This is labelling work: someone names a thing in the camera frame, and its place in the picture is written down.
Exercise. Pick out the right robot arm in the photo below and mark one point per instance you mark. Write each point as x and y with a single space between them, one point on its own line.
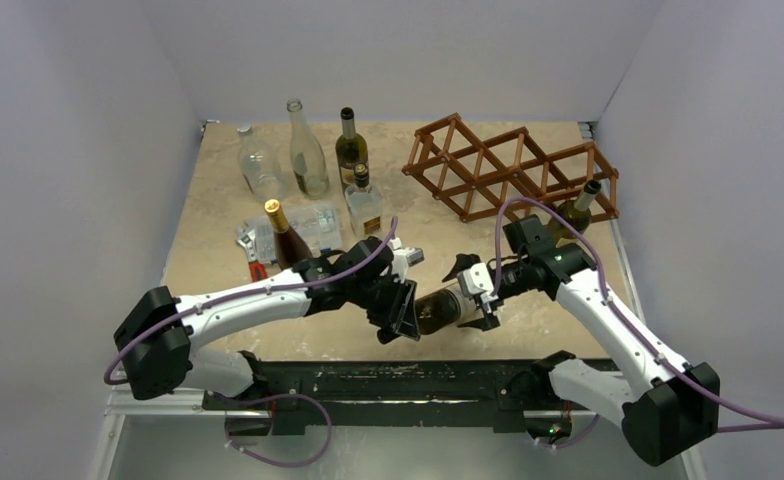
610 318

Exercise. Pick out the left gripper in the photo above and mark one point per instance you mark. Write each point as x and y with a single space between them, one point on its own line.
399 315

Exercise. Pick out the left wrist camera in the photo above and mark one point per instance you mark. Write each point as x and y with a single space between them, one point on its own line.
403 259

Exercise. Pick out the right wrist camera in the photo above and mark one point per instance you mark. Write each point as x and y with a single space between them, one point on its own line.
476 283

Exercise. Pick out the wooden wine rack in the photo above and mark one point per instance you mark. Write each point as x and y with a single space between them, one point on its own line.
474 177

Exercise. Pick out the red wine bottle gold cap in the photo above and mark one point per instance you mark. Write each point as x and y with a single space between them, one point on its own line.
290 247

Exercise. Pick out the dark bottle silver cap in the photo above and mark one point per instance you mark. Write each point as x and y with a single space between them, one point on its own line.
350 148

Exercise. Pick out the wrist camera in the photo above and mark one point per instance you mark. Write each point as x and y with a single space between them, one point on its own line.
403 259
476 283

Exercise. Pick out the clear bottle black cap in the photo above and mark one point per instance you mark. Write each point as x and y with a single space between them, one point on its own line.
364 204

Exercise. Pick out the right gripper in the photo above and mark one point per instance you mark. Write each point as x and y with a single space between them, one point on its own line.
483 302

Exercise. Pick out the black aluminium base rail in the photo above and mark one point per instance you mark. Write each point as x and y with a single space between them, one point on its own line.
508 396

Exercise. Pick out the green bottle silver neck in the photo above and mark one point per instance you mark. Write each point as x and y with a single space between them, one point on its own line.
576 212

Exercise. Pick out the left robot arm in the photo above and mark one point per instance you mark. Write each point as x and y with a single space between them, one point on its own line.
164 343

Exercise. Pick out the clear glass bottle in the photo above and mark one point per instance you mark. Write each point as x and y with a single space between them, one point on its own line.
306 154
260 166

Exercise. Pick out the dark bottle black cap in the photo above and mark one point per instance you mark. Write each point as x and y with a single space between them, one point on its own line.
444 307

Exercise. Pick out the clear plastic screw box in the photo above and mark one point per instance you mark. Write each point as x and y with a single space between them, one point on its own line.
317 223

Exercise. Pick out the red adjustable wrench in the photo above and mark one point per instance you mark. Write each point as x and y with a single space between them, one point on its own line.
246 240

